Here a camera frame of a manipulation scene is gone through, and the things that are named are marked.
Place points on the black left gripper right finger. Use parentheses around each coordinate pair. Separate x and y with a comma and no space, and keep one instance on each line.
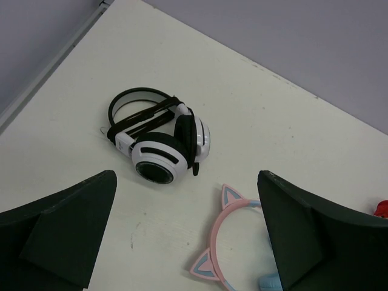
(318,244)

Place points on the white black headphones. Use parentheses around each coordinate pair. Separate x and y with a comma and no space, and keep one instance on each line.
(164,141)

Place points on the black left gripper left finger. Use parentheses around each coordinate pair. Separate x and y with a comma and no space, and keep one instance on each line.
(53,243)

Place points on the red black headphones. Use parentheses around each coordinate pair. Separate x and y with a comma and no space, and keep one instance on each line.
(382,209)

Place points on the pink blue cat-ear headphones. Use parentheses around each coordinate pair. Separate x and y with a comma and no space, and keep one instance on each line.
(237,253)

